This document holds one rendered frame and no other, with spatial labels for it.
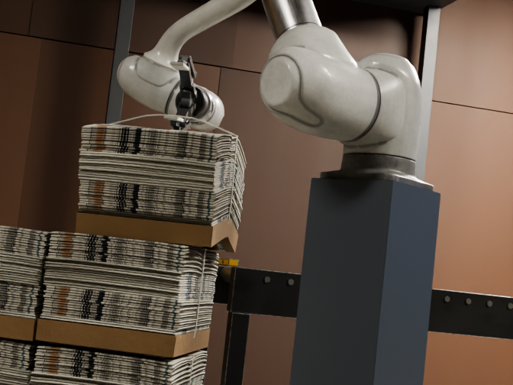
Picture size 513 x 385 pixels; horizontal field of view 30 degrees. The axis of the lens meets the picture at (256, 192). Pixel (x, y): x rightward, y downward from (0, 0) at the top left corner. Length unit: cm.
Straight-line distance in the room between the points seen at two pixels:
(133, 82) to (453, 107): 406
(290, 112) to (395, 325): 47
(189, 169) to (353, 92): 36
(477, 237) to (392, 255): 441
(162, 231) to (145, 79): 60
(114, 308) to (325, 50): 66
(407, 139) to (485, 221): 437
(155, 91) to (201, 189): 57
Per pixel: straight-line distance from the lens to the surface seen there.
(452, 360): 627
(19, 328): 200
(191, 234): 193
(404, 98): 199
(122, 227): 197
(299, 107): 182
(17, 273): 200
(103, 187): 197
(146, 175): 194
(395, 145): 198
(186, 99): 225
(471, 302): 277
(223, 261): 266
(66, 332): 197
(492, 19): 654
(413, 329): 201
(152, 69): 243
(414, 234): 198
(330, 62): 186
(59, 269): 198
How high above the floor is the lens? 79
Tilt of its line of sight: 5 degrees up
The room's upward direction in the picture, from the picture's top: 6 degrees clockwise
